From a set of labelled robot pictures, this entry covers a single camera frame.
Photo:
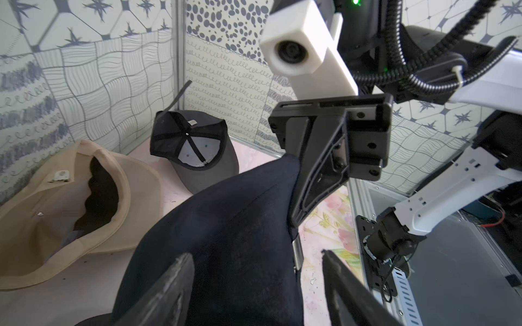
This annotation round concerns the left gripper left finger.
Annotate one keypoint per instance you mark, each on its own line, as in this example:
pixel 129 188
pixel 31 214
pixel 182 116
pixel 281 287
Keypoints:
pixel 167 301

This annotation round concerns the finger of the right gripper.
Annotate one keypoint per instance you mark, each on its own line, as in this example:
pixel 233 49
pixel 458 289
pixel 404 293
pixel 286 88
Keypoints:
pixel 322 171

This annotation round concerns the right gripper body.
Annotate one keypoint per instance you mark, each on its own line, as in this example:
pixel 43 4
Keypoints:
pixel 352 133

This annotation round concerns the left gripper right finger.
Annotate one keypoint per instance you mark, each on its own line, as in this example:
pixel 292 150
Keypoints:
pixel 348 301

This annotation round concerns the black cap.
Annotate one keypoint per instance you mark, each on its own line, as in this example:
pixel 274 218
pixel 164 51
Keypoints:
pixel 232 246

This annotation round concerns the dark grey baseball cap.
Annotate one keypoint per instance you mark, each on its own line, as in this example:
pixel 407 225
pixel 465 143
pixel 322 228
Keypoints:
pixel 196 144

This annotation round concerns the beige baseball cap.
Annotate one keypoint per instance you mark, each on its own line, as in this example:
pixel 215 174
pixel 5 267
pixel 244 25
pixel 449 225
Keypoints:
pixel 83 200

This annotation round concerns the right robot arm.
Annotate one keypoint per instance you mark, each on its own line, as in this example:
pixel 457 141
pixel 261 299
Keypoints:
pixel 424 133

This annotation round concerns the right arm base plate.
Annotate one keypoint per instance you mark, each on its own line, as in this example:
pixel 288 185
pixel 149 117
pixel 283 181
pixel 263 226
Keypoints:
pixel 375 270

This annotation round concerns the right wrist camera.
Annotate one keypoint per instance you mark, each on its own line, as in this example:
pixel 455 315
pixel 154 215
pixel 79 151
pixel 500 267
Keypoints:
pixel 300 42

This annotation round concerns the aluminium front rail frame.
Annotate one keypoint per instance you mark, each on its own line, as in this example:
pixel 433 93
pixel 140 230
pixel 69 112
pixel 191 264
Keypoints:
pixel 459 275

